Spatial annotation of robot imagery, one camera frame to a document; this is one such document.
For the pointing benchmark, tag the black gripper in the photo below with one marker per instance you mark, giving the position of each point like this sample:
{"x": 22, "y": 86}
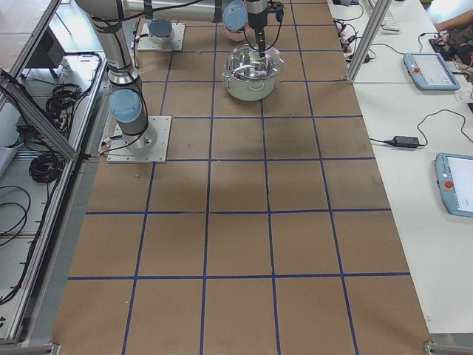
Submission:
{"x": 256, "y": 19}

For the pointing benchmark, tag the glass pot lid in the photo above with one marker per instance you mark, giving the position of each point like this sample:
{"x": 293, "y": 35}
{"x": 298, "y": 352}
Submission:
{"x": 247, "y": 64}

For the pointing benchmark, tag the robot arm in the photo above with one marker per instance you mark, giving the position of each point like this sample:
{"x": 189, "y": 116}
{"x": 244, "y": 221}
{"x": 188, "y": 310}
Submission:
{"x": 160, "y": 31}
{"x": 127, "y": 103}

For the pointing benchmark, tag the pale green cooking pot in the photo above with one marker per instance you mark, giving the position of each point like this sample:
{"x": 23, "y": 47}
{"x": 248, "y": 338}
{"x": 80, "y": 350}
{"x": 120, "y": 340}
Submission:
{"x": 247, "y": 90}

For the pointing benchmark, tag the pink bowl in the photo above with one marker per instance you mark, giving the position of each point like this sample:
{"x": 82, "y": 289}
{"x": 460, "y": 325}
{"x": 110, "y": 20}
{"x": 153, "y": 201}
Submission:
{"x": 235, "y": 35}

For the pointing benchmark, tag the white keyboard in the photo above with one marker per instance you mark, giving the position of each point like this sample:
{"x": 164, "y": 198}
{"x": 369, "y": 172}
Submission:
{"x": 389, "y": 24}

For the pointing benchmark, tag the upper teach pendant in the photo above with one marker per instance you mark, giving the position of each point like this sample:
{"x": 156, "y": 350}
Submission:
{"x": 429, "y": 72}

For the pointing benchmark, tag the teach pendant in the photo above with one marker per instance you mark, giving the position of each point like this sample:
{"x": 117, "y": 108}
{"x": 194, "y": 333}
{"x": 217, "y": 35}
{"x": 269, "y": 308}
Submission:
{"x": 454, "y": 177}
{"x": 429, "y": 72}

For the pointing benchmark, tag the black laptop charger brick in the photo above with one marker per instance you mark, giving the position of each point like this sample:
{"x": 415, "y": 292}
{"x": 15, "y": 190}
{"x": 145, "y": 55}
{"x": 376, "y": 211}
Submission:
{"x": 404, "y": 142}

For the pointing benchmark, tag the black box on shelf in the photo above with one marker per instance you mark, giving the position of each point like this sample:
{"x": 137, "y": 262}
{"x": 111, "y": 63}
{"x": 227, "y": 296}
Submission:
{"x": 48, "y": 54}

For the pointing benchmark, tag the lower teach pendant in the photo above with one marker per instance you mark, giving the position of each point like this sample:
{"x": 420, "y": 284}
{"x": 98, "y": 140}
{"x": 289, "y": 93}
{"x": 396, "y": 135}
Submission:
{"x": 454, "y": 177}

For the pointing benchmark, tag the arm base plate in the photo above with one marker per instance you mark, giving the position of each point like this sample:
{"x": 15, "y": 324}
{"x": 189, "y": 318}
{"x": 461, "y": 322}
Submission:
{"x": 149, "y": 41}
{"x": 150, "y": 147}

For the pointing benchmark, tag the aluminium frame post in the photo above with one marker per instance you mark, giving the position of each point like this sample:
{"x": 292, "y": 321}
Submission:
{"x": 369, "y": 33}

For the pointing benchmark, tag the aluminium side frame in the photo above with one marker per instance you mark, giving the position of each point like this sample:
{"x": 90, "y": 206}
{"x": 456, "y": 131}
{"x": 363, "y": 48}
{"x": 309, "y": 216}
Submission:
{"x": 43, "y": 126}

